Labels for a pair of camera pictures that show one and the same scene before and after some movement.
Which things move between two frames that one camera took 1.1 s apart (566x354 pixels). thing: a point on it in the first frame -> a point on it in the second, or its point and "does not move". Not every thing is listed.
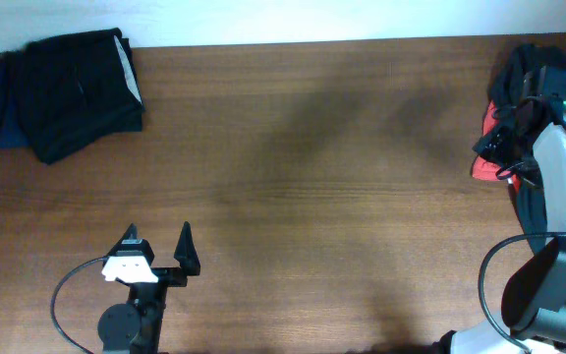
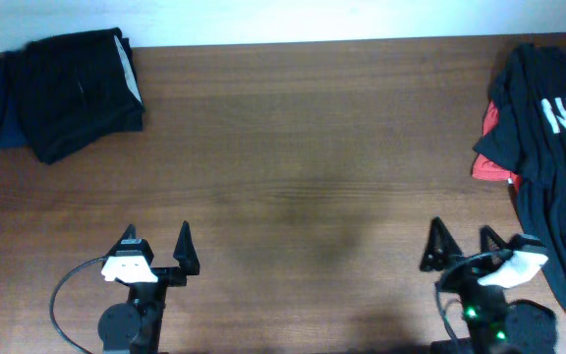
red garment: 483,168 does not move
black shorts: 78,89 does not move
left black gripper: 184,256 does not move
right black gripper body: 506,147 -> 481,302
